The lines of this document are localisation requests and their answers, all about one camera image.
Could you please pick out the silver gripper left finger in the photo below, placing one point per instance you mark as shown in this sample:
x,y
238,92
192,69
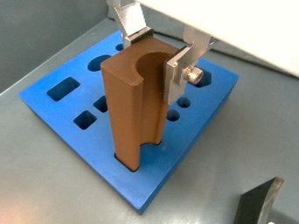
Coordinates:
x,y
128,13

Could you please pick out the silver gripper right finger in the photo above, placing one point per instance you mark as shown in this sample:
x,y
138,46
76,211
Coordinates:
x,y
181,67

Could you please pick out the brown arch-shaped block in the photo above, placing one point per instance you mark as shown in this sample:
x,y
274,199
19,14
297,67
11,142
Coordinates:
x,y
134,84

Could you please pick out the dark grey arch block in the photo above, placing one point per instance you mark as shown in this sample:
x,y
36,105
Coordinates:
x,y
256,202

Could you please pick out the blue foam shape-sorting board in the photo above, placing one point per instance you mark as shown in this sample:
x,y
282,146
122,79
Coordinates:
x,y
69,99

